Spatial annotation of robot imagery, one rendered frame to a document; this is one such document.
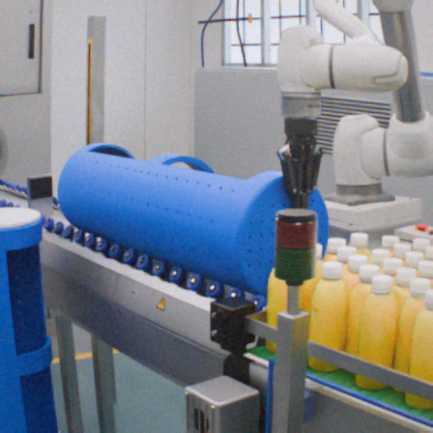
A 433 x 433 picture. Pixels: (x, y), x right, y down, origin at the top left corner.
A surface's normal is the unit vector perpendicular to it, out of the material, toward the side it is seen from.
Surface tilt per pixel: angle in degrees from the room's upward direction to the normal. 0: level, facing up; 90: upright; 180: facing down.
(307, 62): 89
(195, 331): 70
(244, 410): 90
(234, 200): 50
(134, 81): 90
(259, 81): 90
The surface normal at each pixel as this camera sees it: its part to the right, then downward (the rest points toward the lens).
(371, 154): -0.31, 0.13
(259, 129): -0.85, 0.11
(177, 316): -0.74, -0.21
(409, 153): -0.32, 0.55
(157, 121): 0.54, 0.17
